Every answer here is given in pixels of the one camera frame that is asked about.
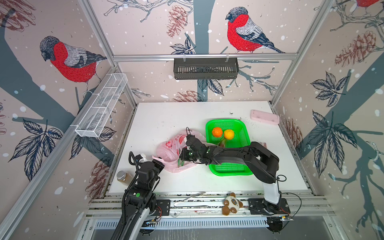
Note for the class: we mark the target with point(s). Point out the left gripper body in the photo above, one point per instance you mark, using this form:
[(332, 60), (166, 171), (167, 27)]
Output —
[(157, 167)]

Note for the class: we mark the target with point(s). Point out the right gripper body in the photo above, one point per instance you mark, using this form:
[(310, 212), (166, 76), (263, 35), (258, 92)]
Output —
[(189, 153)]

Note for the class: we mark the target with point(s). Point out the pink plastic bag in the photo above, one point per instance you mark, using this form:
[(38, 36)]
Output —
[(169, 154)]

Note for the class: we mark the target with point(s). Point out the orange fruit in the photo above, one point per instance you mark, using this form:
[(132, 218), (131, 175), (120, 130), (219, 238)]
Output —
[(217, 132)]

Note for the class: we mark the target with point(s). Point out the yellow fruit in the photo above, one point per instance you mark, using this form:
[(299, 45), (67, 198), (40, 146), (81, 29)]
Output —
[(229, 134)]

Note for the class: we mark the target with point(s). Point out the green plastic basket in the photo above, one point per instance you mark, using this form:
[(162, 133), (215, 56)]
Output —
[(241, 139)]

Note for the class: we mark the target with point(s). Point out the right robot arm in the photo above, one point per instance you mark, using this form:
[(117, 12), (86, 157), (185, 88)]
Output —
[(263, 164)]

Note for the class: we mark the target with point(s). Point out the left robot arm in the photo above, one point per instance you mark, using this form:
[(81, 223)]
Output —
[(139, 200)]

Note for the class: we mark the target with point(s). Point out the metal can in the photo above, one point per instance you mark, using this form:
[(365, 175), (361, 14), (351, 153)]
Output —
[(124, 177)]

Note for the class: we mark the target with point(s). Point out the plush panda toy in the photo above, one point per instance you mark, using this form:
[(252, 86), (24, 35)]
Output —
[(231, 205)]

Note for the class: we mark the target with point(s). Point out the pink rectangular box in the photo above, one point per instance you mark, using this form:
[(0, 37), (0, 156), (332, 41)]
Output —
[(264, 117)]

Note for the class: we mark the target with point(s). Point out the white mesh wall shelf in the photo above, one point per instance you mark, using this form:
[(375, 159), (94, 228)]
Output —
[(99, 112)]

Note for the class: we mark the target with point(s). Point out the black hanging wire basket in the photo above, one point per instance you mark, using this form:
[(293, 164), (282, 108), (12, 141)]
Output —
[(206, 68)]

